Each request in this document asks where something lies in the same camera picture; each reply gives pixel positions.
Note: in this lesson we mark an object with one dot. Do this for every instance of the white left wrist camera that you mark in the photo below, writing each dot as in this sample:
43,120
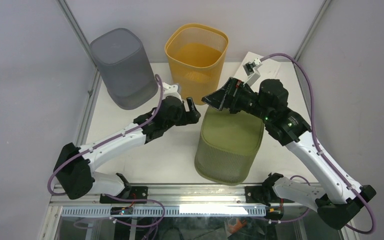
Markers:
171,90

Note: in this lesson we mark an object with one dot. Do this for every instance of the green slatted bin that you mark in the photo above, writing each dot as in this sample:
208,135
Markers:
227,147

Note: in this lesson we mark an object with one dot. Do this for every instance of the orange object under table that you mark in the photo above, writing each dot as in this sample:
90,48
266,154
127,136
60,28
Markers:
234,224

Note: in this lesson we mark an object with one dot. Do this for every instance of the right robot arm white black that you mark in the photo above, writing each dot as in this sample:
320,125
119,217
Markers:
339,198

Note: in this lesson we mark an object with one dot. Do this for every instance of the white perforated plastic basket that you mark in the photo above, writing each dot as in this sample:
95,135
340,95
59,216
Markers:
268,69

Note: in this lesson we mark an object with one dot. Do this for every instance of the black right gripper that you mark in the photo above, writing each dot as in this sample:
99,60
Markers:
227,96

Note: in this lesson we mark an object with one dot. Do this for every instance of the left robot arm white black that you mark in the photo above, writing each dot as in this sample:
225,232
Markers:
76,166

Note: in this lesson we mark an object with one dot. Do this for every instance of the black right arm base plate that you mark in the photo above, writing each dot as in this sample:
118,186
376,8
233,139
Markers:
257,194

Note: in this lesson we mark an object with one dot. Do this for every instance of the white slotted cable duct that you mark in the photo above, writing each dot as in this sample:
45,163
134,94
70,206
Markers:
183,210

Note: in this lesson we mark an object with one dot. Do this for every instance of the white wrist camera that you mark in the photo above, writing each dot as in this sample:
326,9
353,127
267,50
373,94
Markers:
171,90
252,72

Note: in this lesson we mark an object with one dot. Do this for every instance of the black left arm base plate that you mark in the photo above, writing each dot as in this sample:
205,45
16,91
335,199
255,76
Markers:
135,195

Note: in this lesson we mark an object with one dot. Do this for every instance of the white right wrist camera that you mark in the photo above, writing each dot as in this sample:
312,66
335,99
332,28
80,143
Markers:
252,72

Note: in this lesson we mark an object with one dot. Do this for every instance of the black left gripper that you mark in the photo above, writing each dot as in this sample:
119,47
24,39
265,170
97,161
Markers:
189,118

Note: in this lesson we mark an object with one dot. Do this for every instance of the yellow slatted bin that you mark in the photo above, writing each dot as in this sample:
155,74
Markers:
196,55

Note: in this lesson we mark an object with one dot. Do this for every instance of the large grey slatted bin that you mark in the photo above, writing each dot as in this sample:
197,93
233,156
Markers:
122,61

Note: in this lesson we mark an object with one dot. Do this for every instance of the aluminium mounting rail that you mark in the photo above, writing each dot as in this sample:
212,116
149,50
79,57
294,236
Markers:
174,195

